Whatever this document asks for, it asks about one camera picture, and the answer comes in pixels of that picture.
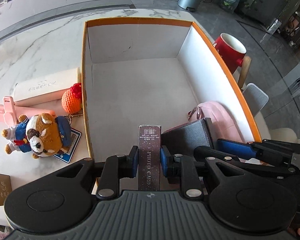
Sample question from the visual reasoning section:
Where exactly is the purple photo card box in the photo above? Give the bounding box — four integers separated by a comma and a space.
138, 125, 161, 191

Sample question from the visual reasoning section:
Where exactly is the pink plush pouch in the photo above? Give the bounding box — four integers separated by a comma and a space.
187, 101, 243, 142

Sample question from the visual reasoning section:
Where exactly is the dark grey wallet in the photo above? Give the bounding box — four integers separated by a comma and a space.
161, 118, 217, 156

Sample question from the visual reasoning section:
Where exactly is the white chair with wood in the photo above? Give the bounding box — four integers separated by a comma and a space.
233, 55, 298, 142

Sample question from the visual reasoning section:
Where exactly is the blue white card tag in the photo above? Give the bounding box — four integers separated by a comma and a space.
53, 128, 82, 164

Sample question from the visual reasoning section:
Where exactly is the orange rimmed white box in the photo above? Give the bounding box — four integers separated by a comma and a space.
82, 17, 261, 162

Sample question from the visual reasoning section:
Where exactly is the brown dog plush sailor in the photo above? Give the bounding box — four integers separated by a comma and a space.
1, 113, 71, 159

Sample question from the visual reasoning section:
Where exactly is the red mug white inside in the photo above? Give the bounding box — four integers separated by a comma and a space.
213, 33, 247, 74

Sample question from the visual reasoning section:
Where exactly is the white glasses case box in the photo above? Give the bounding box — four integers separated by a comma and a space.
12, 68, 81, 106

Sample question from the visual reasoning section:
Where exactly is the pink phone holder stand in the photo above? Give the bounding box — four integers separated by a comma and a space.
0, 96, 56, 126

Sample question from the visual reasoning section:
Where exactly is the orange crochet fruit keychain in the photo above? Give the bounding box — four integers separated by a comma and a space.
61, 83, 82, 114

